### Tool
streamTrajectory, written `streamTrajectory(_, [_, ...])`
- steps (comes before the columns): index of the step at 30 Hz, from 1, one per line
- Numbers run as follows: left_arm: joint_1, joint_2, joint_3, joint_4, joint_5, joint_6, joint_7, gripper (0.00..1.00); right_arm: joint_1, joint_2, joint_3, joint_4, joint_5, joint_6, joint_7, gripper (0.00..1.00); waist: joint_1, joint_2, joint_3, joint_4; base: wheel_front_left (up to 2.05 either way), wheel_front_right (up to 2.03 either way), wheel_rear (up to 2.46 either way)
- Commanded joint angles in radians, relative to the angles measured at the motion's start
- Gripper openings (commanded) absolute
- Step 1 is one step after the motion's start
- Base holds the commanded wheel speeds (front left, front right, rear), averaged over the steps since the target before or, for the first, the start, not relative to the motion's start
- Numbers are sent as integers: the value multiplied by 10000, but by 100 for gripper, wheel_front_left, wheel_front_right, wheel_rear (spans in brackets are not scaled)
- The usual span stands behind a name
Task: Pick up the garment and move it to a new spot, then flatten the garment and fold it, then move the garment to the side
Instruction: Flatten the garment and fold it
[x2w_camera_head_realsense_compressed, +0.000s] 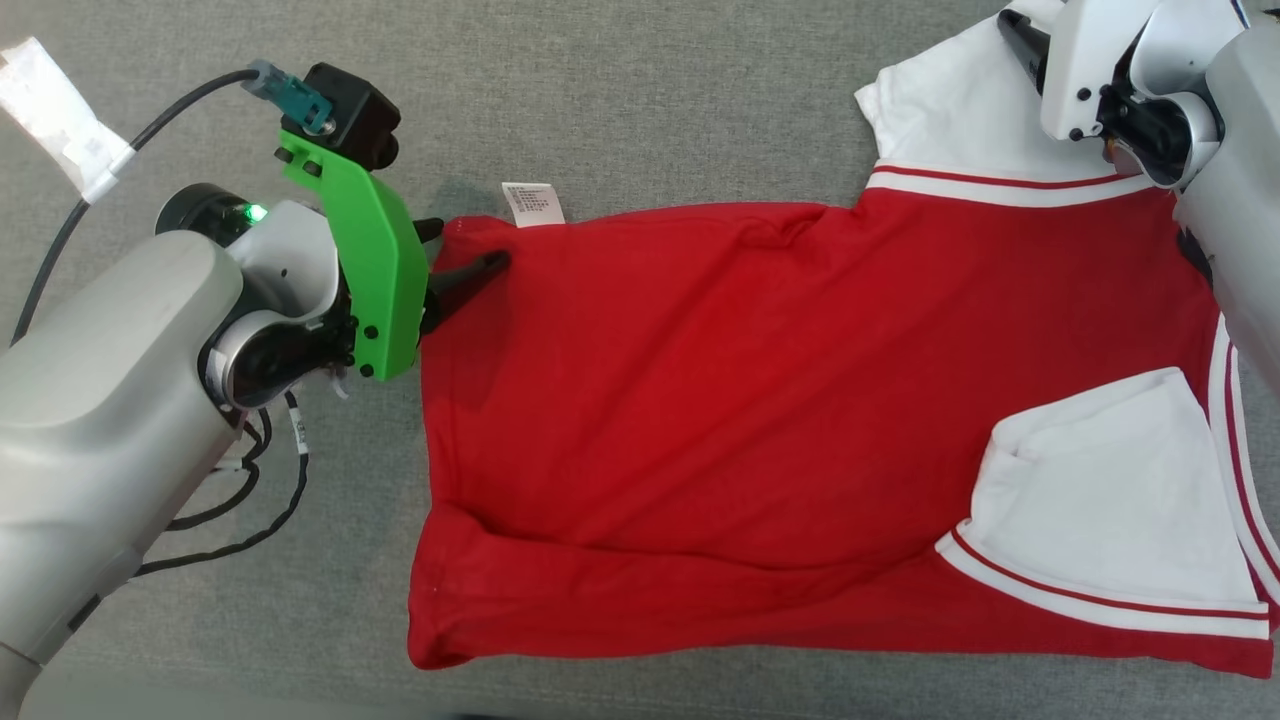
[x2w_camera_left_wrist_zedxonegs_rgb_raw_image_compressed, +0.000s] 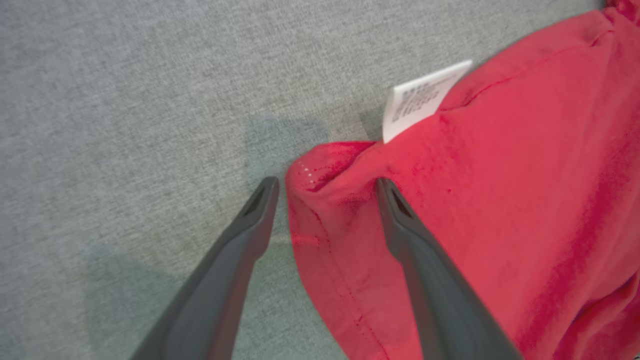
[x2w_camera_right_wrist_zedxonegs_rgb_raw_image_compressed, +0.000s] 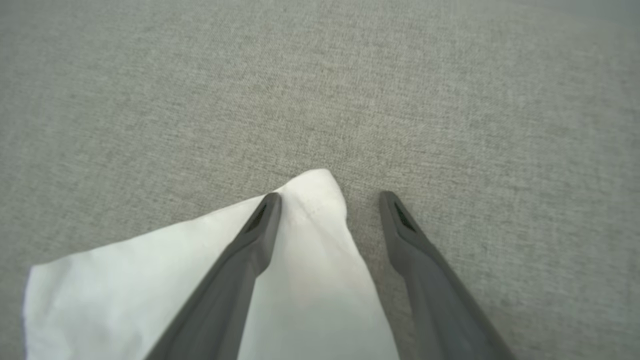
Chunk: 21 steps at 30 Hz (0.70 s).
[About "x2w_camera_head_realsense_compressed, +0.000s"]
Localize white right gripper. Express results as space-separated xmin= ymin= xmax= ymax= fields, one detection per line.
xmin=997 ymin=0 xmax=1163 ymax=143

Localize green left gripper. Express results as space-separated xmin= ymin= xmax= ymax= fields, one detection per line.
xmin=275 ymin=128 xmax=512 ymax=385

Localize red shirt white sleeves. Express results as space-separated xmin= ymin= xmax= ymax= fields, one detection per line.
xmin=405 ymin=0 xmax=1280 ymax=681

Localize teal left camera connector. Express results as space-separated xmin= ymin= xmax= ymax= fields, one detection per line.
xmin=244 ymin=58 xmax=334 ymax=136

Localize twisted black left arm cable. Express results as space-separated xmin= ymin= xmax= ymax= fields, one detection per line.
xmin=135 ymin=388 xmax=313 ymax=581

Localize black left camera cable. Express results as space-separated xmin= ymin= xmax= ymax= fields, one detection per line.
xmin=8 ymin=68 xmax=263 ymax=346

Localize white left cable tag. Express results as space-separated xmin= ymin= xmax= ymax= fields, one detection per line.
xmin=0 ymin=37 xmax=136 ymax=204

